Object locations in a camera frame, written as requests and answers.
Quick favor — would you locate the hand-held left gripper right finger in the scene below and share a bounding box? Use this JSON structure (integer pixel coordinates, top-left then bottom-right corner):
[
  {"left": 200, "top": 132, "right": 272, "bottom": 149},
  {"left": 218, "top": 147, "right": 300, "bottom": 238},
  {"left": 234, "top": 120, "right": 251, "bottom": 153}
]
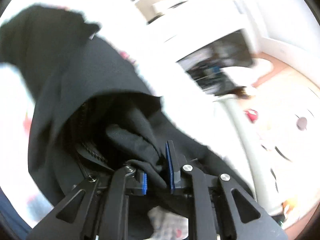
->
[{"left": 165, "top": 140, "right": 288, "bottom": 240}]

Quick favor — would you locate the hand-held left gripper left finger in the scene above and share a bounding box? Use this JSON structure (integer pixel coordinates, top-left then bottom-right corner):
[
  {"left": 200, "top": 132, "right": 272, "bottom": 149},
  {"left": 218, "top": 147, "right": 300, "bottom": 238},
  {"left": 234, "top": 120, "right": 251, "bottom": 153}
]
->
[{"left": 26, "top": 165, "right": 148, "bottom": 240}]

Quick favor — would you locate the black zip jacket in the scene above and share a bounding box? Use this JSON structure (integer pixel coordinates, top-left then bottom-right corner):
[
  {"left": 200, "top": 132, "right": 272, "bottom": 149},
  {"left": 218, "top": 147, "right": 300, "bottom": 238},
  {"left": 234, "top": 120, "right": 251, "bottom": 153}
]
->
[{"left": 0, "top": 4, "right": 255, "bottom": 240}]

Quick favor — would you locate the open closet with clothes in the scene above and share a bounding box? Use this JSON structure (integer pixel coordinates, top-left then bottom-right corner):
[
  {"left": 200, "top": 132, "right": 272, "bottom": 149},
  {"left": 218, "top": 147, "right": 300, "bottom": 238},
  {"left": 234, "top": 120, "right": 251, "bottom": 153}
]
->
[{"left": 176, "top": 29, "right": 258, "bottom": 97}]

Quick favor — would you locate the grey bed headboard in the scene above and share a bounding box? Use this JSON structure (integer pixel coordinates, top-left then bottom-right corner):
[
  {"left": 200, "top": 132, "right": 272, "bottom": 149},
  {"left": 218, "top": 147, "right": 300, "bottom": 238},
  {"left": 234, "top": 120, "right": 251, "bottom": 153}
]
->
[{"left": 214, "top": 96, "right": 285, "bottom": 217}]

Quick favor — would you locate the red plush toy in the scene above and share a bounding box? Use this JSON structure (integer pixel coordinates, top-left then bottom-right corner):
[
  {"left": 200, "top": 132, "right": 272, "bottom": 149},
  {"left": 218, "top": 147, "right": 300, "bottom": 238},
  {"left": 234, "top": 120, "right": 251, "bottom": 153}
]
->
[{"left": 244, "top": 109, "right": 259, "bottom": 123}]

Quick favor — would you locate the blue checked printed blanket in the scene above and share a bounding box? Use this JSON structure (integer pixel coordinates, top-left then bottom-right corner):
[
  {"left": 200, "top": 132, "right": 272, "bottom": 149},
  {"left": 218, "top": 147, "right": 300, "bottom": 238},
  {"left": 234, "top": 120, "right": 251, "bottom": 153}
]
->
[{"left": 0, "top": 0, "right": 250, "bottom": 240}]

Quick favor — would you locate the orange plush toy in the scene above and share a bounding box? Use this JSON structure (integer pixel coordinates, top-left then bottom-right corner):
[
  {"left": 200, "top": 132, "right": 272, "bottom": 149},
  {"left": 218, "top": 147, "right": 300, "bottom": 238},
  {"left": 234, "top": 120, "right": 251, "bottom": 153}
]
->
[{"left": 281, "top": 200, "right": 298, "bottom": 213}]

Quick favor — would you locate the beige cabinet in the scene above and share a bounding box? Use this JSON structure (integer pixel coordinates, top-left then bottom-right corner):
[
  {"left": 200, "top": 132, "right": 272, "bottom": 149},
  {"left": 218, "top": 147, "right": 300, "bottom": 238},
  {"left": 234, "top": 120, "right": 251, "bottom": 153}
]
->
[{"left": 135, "top": 0, "right": 183, "bottom": 24}]

